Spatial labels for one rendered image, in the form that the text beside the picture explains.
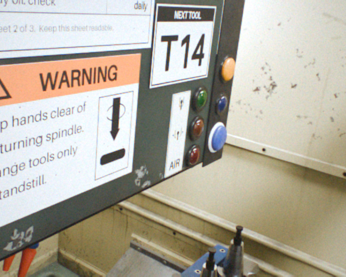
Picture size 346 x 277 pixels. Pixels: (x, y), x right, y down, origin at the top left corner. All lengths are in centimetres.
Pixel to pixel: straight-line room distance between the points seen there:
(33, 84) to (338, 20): 97
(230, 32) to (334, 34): 71
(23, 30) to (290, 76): 100
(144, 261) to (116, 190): 127
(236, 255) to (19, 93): 72
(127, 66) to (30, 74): 9
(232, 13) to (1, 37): 28
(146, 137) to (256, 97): 89
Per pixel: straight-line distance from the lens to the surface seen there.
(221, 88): 51
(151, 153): 42
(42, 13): 30
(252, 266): 103
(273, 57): 125
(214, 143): 51
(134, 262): 167
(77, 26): 32
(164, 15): 39
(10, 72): 29
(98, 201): 38
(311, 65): 121
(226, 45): 50
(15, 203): 32
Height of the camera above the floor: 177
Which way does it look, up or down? 18 degrees down
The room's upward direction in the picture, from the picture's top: 6 degrees clockwise
